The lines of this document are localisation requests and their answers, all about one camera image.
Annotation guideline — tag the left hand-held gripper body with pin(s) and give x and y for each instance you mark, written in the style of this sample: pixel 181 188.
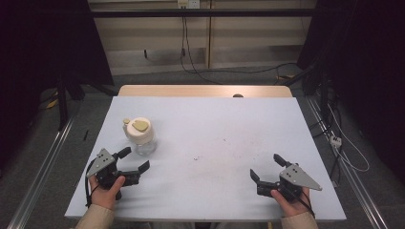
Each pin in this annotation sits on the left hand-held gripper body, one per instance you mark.
pixel 101 162

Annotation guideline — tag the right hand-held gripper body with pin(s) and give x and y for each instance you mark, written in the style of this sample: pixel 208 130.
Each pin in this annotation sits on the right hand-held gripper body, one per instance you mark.
pixel 296 178

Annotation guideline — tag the clear bottle with cream lid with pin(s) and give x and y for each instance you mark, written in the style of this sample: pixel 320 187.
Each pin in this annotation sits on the clear bottle with cream lid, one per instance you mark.
pixel 140 132

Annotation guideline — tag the person's right hand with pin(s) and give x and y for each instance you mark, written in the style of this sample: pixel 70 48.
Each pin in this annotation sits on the person's right hand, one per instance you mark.
pixel 294 208

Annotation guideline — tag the person's left hand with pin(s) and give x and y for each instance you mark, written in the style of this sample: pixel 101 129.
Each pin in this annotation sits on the person's left hand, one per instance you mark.
pixel 105 197

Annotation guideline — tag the small black floor object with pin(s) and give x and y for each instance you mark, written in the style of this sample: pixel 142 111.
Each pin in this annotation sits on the small black floor object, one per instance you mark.
pixel 85 135

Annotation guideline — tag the white power strip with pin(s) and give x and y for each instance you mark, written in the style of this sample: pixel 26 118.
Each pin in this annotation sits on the white power strip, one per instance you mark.
pixel 335 141

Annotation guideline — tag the black metal stand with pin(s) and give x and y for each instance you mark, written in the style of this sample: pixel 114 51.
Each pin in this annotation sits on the black metal stand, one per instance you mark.
pixel 62 105

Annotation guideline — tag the small brown round object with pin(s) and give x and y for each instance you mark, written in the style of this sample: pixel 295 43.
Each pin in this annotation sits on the small brown round object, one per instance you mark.
pixel 238 95

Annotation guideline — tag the black curtain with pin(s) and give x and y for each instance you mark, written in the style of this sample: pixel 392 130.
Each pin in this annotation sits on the black curtain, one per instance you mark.
pixel 366 63
pixel 47 41

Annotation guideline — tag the black metal crossbar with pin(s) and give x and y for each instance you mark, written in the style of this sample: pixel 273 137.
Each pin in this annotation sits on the black metal crossbar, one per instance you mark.
pixel 203 13

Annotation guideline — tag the aluminium floor rail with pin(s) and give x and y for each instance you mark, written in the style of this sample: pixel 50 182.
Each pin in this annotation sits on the aluminium floor rail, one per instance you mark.
pixel 41 171
pixel 353 178

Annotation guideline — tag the beige vertical post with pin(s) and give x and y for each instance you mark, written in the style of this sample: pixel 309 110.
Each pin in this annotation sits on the beige vertical post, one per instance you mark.
pixel 208 38

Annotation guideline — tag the white wall socket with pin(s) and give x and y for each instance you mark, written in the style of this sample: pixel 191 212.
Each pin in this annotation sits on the white wall socket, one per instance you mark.
pixel 188 3

